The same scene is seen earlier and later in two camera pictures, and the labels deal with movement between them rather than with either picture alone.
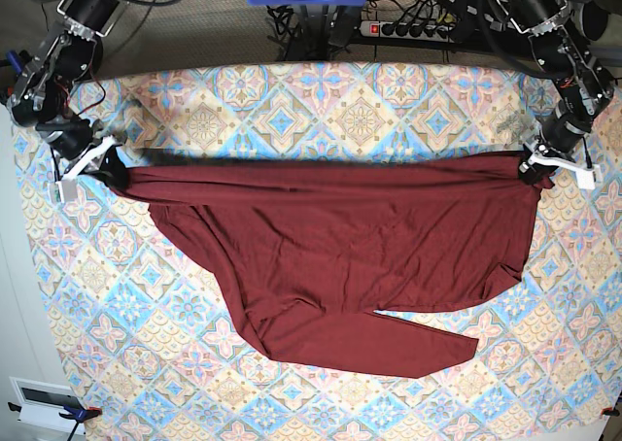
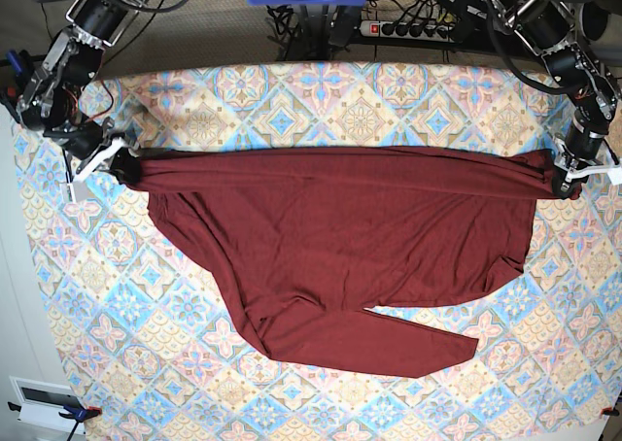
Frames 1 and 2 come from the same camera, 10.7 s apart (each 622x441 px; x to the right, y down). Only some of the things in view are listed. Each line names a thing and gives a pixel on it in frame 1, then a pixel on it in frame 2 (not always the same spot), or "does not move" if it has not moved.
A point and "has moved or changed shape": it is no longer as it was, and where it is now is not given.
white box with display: [41, 404] does not move
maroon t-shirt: [311, 250] has moved or changed shape
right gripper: [560, 144] -> [583, 153]
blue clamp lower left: [79, 415] does not move
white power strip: [430, 33] does not move
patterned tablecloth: [150, 348] does not move
